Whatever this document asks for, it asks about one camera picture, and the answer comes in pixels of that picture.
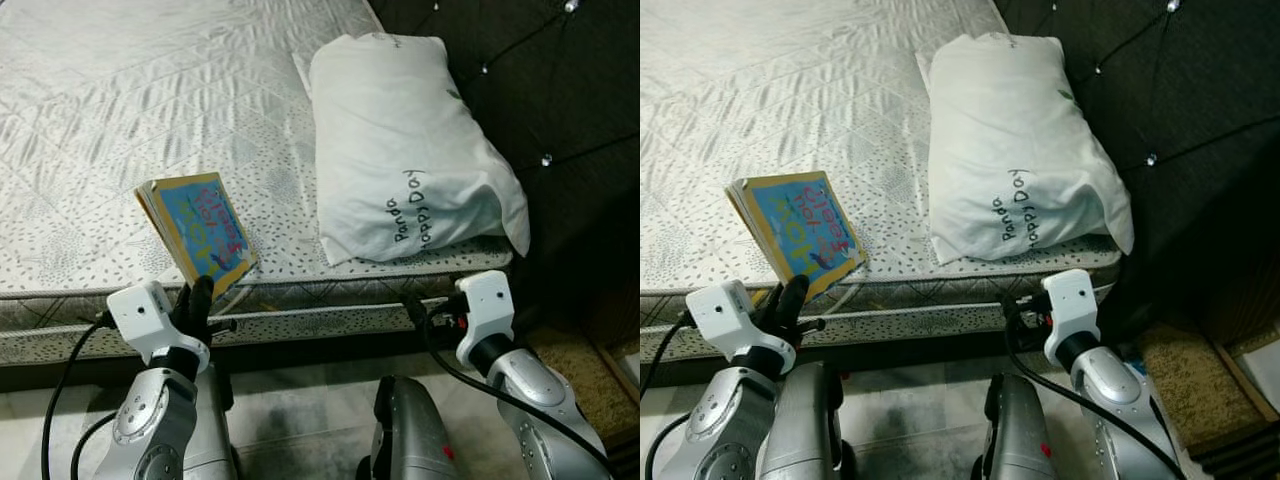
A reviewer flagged blue yellow children's book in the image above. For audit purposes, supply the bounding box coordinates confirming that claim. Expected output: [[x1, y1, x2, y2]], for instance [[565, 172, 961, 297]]
[[135, 172, 259, 302], [727, 170, 870, 304]]

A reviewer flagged white printed pillow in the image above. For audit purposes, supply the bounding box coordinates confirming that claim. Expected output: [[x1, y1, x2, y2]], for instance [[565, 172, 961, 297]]
[[308, 33, 532, 267], [918, 33, 1137, 267]]

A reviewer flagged silver left robot leg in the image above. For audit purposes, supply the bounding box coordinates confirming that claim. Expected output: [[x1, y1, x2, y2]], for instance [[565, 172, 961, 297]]
[[760, 362, 852, 480], [185, 365, 237, 480]]

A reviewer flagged silver robot leg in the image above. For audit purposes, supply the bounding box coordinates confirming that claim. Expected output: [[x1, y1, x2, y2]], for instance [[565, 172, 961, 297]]
[[975, 375, 1062, 480], [360, 375, 462, 480], [760, 362, 852, 480], [185, 365, 237, 480]]

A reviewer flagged silver right robot leg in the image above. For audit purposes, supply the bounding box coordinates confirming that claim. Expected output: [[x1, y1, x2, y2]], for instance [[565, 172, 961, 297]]
[[975, 375, 1062, 480], [360, 375, 462, 480]]

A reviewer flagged brown floor rug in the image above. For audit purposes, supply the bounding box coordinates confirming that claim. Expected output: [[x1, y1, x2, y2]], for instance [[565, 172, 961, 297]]
[[1135, 320, 1267, 452], [525, 325, 641, 452]]

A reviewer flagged grey quilted mattress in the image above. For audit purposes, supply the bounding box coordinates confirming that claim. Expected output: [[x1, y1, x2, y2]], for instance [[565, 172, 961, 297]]
[[0, 0, 517, 367], [640, 0, 1127, 362]]

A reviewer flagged black tufted headboard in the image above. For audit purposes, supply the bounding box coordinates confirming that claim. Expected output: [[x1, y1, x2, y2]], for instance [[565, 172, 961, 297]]
[[370, 0, 641, 352], [995, 0, 1280, 347]]

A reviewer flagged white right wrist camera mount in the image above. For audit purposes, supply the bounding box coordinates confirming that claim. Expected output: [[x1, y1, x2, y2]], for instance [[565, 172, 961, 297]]
[[455, 270, 517, 342], [1043, 268, 1102, 342]]

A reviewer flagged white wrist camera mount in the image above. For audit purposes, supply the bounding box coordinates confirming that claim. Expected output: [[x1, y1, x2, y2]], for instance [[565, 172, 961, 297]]
[[1043, 268, 1102, 342], [685, 280, 767, 357], [107, 280, 177, 364], [455, 270, 517, 342]]

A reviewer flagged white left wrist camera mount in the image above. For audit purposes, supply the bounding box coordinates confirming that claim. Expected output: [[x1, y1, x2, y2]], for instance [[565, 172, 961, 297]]
[[107, 280, 177, 364], [685, 280, 767, 357]]

